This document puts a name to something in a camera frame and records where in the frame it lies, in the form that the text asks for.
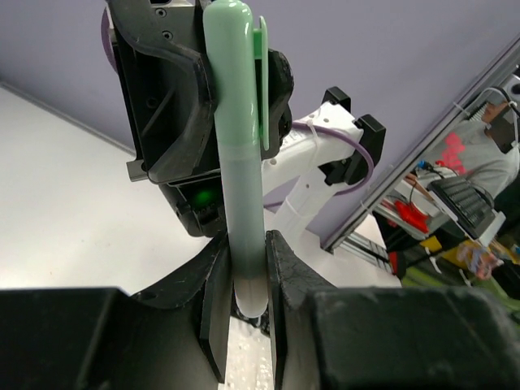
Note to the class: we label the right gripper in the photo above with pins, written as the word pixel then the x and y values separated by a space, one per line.
pixel 195 195

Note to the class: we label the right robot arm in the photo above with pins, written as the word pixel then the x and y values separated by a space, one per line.
pixel 208 104

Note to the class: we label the black keyboard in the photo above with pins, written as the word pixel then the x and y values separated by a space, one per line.
pixel 471 211

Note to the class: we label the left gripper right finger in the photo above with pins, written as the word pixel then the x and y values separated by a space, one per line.
pixel 324 337

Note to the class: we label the red tool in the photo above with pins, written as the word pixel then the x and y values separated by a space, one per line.
pixel 411 215

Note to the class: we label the person in grey shirt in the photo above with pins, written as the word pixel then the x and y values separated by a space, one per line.
pixel 471 152

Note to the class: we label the green highlighter marker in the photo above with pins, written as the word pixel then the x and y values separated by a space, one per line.
pixel 243 203

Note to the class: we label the green marker cap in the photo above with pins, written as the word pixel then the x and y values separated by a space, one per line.
pixel 237 48

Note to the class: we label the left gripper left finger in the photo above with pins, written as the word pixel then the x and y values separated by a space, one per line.
pixel 171 335

